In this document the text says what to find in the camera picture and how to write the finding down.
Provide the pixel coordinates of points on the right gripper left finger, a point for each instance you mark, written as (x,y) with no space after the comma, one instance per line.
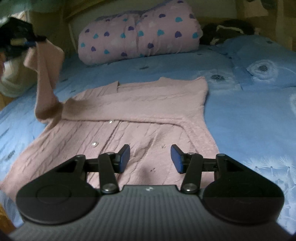
(110,163)

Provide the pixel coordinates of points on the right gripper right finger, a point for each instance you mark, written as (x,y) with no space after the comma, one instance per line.
(189,164)

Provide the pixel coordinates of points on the blue dandelion bed sheet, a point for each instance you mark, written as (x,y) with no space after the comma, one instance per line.
(254,127)

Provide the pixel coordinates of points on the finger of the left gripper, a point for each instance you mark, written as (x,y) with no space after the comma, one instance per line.
(39,38)

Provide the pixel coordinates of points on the pink knit cardigan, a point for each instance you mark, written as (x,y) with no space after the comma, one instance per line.
(149,117)

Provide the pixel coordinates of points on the pink heart-print rolled quilt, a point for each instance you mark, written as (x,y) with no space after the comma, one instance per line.
(167,29)

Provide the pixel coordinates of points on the blue dandelion pillow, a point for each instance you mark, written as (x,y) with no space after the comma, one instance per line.
(258,62)

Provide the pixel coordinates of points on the white sheer curtain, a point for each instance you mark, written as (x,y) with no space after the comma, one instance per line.
(17,78)

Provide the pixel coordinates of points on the black white-trimmed garment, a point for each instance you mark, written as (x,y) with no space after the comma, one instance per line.
(214,34)

